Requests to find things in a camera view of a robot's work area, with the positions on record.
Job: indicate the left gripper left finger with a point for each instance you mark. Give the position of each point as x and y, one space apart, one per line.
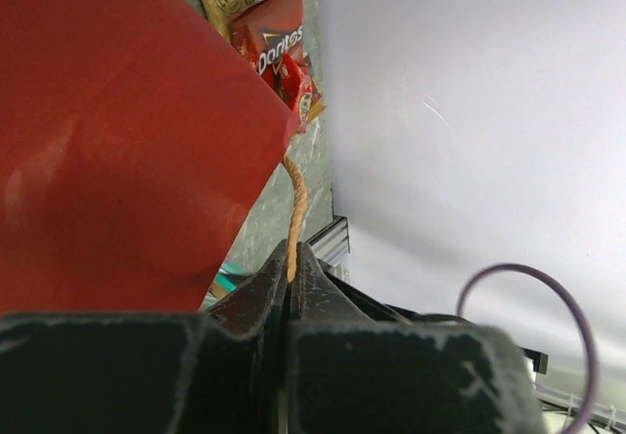
203 372

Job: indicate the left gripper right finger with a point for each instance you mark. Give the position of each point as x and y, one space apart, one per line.
349 373

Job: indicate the red paper bag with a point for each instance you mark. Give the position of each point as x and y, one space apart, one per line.
134 142

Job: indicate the red Doritos nacho bag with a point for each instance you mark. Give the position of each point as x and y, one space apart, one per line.
266 31

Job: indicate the teal snack packet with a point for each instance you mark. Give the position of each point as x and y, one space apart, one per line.
228 278

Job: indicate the red yellow snack packet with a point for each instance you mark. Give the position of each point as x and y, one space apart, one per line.
297 88

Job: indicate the aluminium extrusion frame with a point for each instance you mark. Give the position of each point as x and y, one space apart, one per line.
332 244

